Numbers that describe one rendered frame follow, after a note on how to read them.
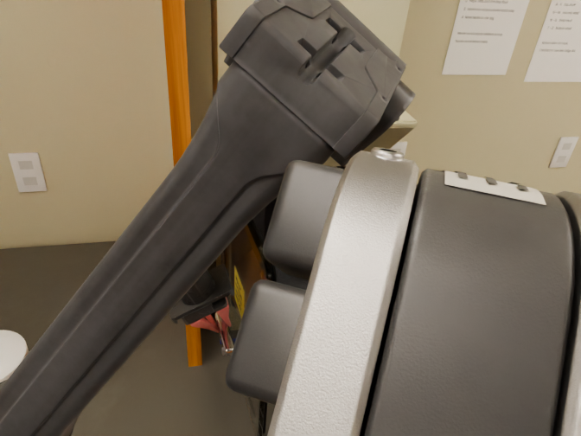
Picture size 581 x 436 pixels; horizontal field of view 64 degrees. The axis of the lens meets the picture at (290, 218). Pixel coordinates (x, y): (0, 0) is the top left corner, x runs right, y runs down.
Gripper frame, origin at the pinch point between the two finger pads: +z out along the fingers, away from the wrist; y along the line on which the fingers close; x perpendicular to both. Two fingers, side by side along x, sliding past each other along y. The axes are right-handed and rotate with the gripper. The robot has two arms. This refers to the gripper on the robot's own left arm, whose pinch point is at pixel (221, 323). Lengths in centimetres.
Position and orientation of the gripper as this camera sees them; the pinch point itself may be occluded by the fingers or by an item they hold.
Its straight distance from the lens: 81.2
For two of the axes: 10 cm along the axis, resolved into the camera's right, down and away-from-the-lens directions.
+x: 3.0, 5.5, -7.8
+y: -9.0, 4.3, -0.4
